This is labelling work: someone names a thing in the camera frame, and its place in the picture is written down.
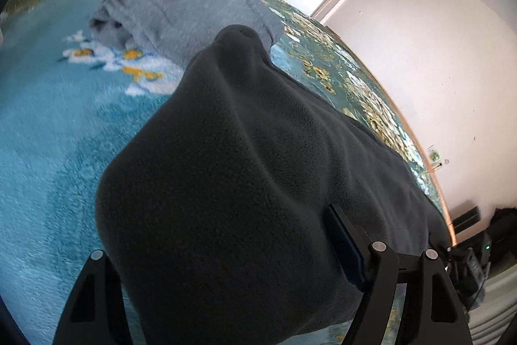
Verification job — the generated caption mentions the grey folded fleece garment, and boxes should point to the grey folded fleece garment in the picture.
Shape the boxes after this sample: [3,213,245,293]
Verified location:
[90,0,284,68]

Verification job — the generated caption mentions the dark grey fleece jacket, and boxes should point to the dark grey fleece jacket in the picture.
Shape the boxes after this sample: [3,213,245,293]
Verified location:
[96,25,450,344]

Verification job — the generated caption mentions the teal floral bed blanket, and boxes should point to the teal floral bed blanket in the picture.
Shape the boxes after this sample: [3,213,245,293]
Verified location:
[1,0,446,344]

